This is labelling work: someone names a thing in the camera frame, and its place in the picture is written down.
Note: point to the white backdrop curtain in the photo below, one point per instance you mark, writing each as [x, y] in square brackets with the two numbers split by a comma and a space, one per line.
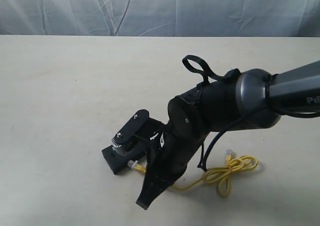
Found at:
[161, 18]

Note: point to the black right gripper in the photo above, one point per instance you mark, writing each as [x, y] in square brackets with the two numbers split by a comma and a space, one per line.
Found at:
[167, 161]

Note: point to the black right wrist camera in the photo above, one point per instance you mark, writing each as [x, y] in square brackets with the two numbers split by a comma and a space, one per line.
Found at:
[136, 135]

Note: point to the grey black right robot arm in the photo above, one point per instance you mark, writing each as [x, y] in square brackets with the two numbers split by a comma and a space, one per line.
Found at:
[254, 99]

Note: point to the small black network box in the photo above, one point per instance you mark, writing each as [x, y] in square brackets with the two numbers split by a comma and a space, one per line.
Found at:
[118, 163]

